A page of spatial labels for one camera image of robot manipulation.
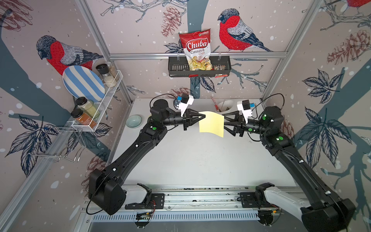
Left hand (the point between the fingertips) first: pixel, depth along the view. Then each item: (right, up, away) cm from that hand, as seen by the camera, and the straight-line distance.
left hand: (206, 115), depth 61 cm
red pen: (+12, +6, +43) cm, 45 cm away
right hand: (+7, -2, +3) cm, 8 cm away
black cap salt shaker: (-55, +20, +23) cm, 63 cm away
